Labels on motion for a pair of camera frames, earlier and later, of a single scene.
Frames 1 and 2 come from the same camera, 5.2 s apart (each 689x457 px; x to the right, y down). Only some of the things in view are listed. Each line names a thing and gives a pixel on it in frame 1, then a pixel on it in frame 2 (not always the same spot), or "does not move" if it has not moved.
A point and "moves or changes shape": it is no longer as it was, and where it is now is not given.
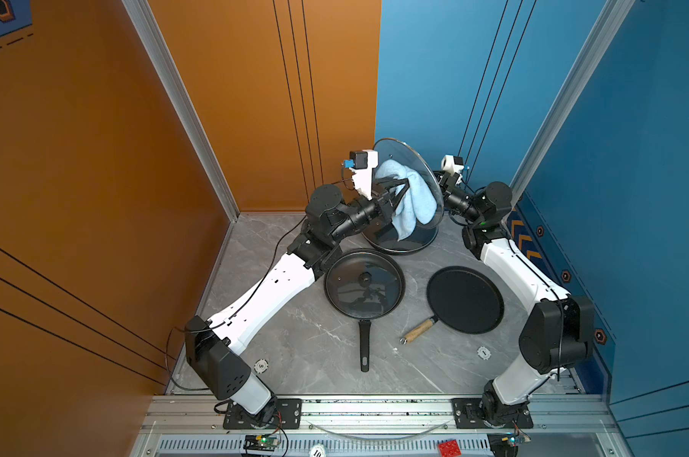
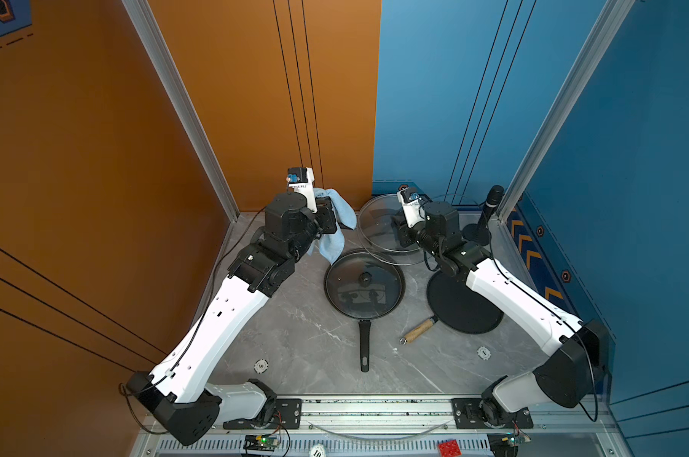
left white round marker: [261, 366] does not move
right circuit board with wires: [516, 437] does not move
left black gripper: [383, 207] to [325, 226]
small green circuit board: [262, 443] does not move
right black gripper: [450, 190] to [404, 235]
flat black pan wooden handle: [463, 299] does not move
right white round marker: [483, 352] does not move
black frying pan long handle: [364, 284] does not move
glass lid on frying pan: [364, 285] does not move
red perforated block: [449, 448] does not move
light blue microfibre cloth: [418, 202] moves or changes shape
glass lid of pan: [385, 236] moves or changes shape
